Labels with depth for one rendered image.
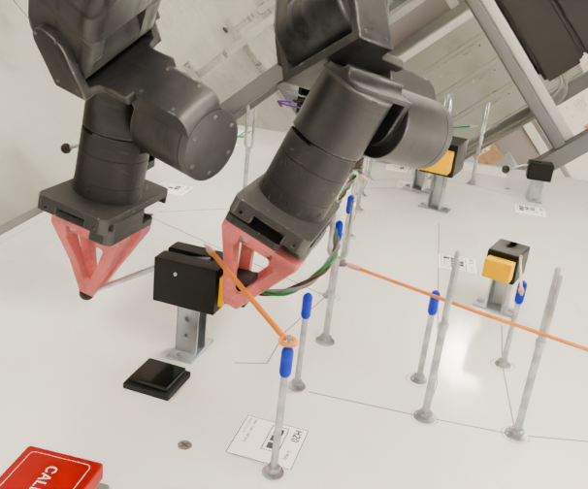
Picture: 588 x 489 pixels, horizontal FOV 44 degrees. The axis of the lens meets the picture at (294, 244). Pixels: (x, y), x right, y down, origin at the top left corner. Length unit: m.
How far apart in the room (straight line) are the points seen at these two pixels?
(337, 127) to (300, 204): 0.06
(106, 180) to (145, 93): 0.10
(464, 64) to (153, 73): 7.31
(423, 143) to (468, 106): 7.37
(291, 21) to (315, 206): 0.14
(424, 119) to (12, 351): 0.38
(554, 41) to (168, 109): 1.14
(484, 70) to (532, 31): 6.29
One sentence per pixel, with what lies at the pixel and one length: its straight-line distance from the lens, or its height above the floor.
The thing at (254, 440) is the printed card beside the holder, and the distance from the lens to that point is 0.55.
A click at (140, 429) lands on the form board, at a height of 1.09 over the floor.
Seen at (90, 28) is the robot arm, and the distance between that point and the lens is 0.50.
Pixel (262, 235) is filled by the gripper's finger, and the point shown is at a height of 1.22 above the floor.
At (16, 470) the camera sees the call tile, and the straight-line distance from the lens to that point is 0.47.
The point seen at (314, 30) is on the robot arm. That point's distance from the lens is 0.55.
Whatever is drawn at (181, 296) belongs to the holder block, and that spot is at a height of 1.12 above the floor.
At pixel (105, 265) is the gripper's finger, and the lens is 0.63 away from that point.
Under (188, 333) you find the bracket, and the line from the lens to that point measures 0.63.
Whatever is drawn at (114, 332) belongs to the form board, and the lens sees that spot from 0.67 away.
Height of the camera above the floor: 1.43
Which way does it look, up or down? 21 degrees down
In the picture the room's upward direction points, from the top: 59 degrees clockwise
